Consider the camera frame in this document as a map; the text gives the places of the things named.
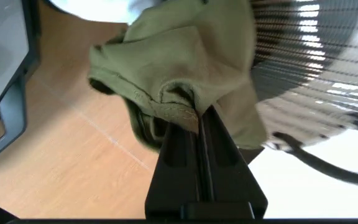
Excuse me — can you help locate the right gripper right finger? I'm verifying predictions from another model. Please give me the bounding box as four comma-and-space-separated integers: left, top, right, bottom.
200, 105, 269, 218

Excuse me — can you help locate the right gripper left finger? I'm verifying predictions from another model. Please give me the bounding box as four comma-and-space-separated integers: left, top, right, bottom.
144, 118, 213, 218

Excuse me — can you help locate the green long-sleeved shirt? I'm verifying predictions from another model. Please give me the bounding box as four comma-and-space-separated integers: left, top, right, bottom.
87, 0, 269, 153

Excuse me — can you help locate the white laundry basket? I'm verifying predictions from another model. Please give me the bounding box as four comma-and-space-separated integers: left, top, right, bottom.
50, 0, 358, 187

